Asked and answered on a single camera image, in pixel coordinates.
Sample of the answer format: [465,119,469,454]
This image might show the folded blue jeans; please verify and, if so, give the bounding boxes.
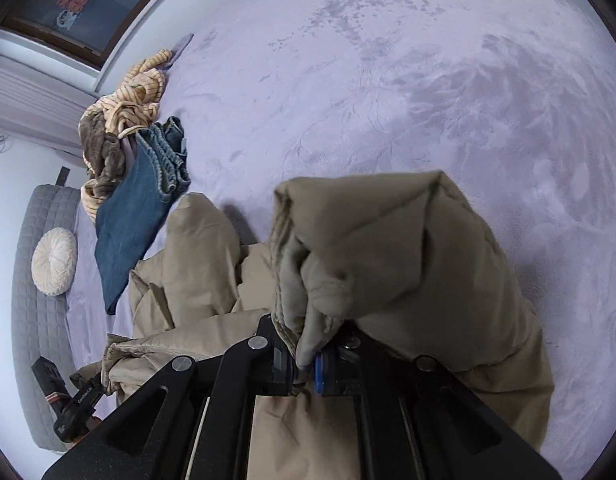
[95,116,191,316]

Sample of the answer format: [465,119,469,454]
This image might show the round cream cushion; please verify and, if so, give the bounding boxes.
[32,227,78,297]

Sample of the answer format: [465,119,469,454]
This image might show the grey quilted headboard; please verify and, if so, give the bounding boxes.
[11,184,83,453]

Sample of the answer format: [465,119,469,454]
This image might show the lilac fleece blanket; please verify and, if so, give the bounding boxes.
[62,0,616,480]

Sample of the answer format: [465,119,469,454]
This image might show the dark framed window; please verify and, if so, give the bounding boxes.
[0,0,189,68]

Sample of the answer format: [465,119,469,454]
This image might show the khaki puffer jacket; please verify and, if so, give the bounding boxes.
[70,170,555,480]

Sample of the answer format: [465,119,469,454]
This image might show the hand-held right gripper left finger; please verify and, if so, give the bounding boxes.
[40,312,296,480]

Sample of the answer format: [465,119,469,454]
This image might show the grey pleated curtain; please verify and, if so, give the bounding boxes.
[0,50,96,151]

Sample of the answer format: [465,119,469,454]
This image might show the pile of striped clothes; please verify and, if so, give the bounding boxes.
[79,49,171,226]

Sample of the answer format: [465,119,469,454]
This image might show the brown plush garment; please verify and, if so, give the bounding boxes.
[79,110,133,196]

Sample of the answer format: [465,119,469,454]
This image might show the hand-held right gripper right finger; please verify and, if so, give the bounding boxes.
[313,332,564,480]

